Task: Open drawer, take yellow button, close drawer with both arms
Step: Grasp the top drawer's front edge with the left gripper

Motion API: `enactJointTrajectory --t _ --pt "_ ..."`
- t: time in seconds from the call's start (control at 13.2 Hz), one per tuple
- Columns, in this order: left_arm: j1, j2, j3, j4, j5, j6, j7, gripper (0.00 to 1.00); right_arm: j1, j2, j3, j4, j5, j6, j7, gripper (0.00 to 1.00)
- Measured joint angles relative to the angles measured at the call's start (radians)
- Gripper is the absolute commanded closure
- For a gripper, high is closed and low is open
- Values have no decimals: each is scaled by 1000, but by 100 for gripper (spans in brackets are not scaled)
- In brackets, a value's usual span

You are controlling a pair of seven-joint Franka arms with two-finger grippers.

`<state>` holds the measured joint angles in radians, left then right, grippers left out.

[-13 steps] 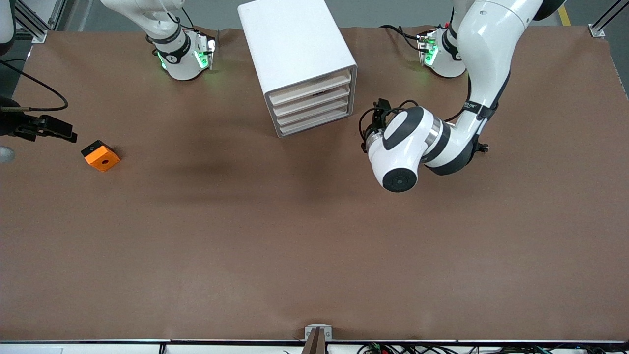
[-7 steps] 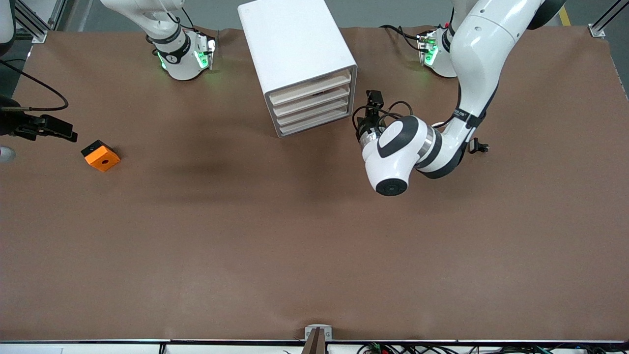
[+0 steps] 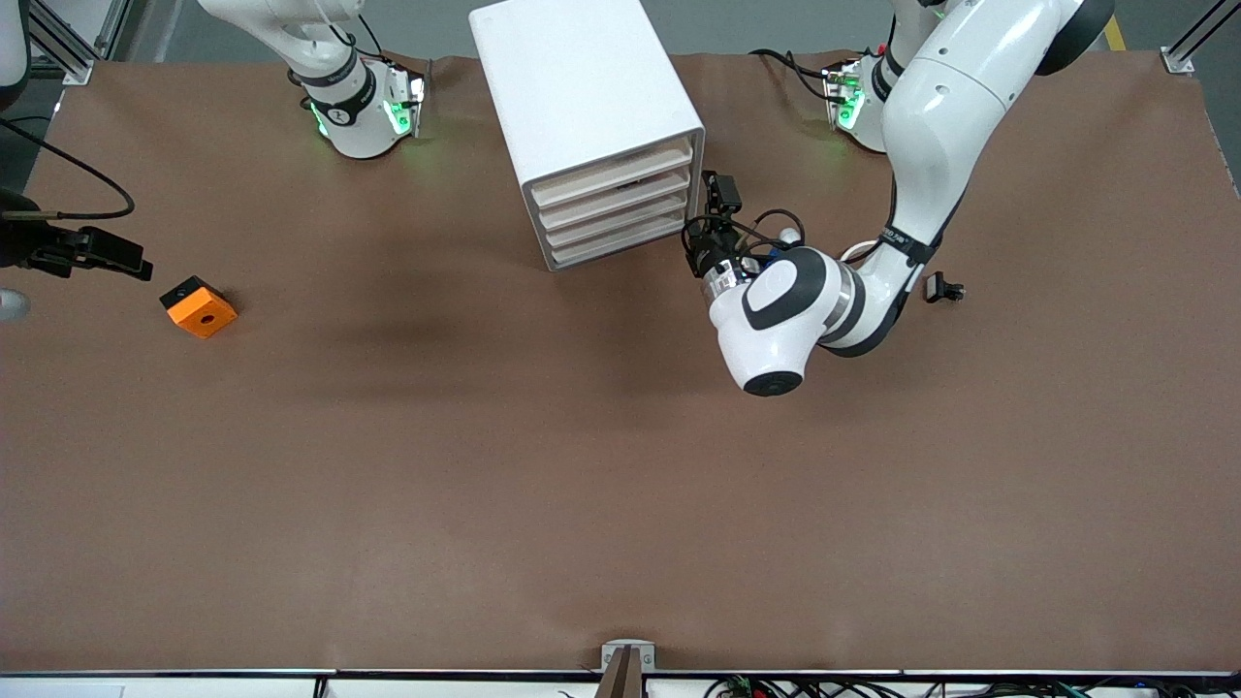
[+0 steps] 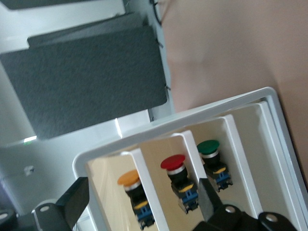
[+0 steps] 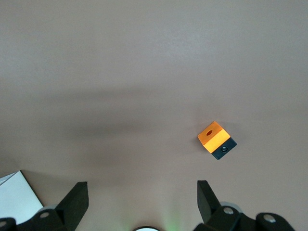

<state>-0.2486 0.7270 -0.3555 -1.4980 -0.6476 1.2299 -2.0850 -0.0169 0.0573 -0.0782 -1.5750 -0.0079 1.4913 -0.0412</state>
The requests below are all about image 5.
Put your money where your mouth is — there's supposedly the brown table mat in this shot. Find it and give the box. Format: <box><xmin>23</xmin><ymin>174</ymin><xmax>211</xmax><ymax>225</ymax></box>
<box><xmin>0</xmin><ymin>0</ymin><xmax>308</xmax><ymax>231</ymax></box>

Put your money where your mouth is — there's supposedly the orange and black button box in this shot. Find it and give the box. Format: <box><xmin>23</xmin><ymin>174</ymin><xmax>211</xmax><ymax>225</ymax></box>
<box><xmin>197</xmin><ymin>121</ymin><xmax>238</xmax><ymax>161</ymax></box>

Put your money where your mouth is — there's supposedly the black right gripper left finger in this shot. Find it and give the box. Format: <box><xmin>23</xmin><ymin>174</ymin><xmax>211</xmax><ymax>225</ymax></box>
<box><xmin>0</xmin><ymin>181</ymin><xmax>90</xmax><ymax>231</ymax></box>

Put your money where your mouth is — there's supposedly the white box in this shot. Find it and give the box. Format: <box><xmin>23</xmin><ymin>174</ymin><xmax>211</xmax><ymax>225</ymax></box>
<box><xmin>0</xmin><ymin>169</ymin><xmax>44</xmax><ymax>218</ymax></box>

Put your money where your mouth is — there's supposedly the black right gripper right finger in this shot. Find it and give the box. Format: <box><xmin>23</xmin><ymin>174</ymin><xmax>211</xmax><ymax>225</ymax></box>
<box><xmin>194</xmin><ymin>180</ymin><xmax>296</xmax><ymax>231</ymax></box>

